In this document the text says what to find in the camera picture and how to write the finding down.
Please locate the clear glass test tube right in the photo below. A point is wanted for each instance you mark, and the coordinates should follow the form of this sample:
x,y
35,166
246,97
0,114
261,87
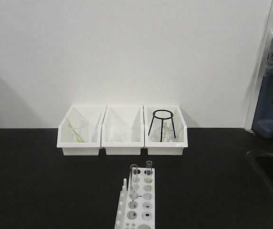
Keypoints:
x,y
149,168

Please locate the clear glass test tube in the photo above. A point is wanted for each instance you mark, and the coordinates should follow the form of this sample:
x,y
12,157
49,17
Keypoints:
x,y
149,168
134,181

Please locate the clear glass test tube left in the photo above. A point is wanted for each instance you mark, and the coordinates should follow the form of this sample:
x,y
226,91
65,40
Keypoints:
x,y
134,181

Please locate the white test tube rack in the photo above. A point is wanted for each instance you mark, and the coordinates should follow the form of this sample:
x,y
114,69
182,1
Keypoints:
x,y
136,205

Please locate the white middle storage bin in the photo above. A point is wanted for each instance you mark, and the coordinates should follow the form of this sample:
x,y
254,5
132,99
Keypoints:
x,y
130,118

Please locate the white storage bin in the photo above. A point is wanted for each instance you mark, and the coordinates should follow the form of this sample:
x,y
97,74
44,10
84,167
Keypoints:
x,y
165,148
130,118
66,139

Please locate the small glass beaker middle bin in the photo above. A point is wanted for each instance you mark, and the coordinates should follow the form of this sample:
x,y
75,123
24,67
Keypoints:
x,y
120,135

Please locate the clear glassware in right bin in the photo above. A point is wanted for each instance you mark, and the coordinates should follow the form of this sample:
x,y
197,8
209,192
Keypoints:
x,y
164,134

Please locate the black metal tripod stand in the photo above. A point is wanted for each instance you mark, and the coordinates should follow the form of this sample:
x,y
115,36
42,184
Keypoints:
x,y
162,115

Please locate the white right storage bin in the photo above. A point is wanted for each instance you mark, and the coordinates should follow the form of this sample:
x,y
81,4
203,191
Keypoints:
x,y
165,148

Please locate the white left storage bin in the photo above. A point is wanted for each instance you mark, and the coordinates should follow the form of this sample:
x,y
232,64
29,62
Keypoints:
x,y
66,139

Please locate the clear glass beaker left bin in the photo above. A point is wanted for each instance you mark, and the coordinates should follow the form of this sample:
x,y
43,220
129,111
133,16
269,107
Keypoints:
x,y
81,127

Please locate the yellow green stirring rod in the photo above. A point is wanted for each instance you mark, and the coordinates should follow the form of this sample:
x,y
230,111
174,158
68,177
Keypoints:
x,y
78,137

